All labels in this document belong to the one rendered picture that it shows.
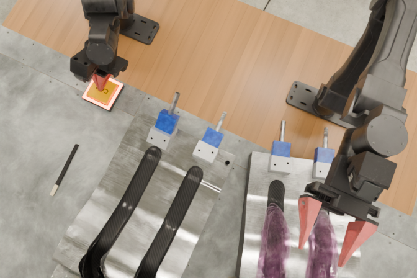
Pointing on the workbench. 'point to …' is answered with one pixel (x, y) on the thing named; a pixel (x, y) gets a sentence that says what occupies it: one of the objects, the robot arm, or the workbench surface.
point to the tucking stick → (64, 170)
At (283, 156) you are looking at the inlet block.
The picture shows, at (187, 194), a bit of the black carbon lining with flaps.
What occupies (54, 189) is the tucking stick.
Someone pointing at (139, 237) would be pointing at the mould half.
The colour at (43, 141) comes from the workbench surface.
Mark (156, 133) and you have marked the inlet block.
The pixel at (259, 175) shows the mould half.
